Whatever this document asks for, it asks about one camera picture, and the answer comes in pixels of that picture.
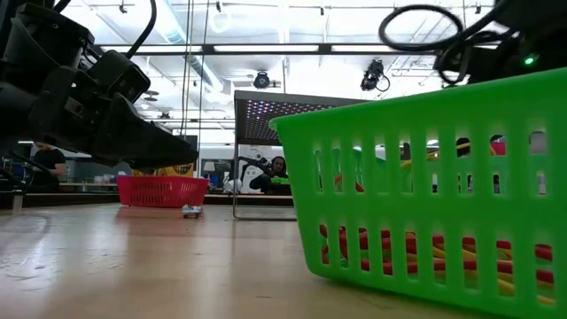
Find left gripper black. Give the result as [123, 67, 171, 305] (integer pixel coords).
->
[27, 65, 200, 171]

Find red plastic slotted basket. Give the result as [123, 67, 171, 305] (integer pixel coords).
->
[115, 175, 210, 209]

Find green plastic slotted basket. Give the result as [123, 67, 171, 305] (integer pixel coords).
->
[268, 66, 567, 319]

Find red rubber band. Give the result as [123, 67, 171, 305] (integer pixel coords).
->
[319, 223, 555, 284]

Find light blue paper packet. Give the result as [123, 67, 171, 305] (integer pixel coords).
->
[181, 204, 206, 219]

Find person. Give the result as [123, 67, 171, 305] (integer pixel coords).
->
[248, 155, 290, 195]
[29, 141, 67, 192]

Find round black ceiling fixture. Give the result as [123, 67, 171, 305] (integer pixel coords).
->
[252, 70, 272, 90]

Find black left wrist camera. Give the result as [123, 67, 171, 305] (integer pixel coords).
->
[86, 49, 152, 105]

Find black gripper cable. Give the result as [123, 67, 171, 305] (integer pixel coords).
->
[125, 0, 159, 60]
[378, 4, 501, 52]

